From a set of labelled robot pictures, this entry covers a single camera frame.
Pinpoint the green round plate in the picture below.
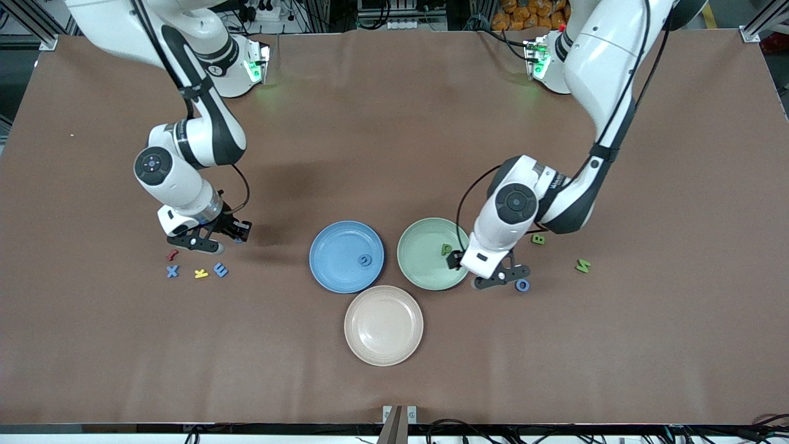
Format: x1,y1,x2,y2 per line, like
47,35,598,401
397,217,474,291

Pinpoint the beige round plate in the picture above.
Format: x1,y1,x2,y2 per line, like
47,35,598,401
344,285,425,367

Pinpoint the blue round plate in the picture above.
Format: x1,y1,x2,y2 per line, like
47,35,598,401
309,221,385,294

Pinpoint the orange fruit bag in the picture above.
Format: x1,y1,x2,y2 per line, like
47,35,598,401
491,0,571,31

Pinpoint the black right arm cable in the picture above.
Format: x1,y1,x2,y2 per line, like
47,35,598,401
129,0,250,213

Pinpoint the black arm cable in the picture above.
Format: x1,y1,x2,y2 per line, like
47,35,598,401
129,0,250,213
456,0,672,253

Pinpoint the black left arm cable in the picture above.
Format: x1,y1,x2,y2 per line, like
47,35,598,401
456,0,672,253

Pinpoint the grey metal bracket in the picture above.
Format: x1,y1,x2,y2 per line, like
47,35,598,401
382,405,418,444

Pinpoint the black table edge rail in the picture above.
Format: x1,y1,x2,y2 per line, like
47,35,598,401
0,422,789,436

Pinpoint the aluminium frame profile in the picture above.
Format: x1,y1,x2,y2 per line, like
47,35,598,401
0,0,81,51
740,0,789,44

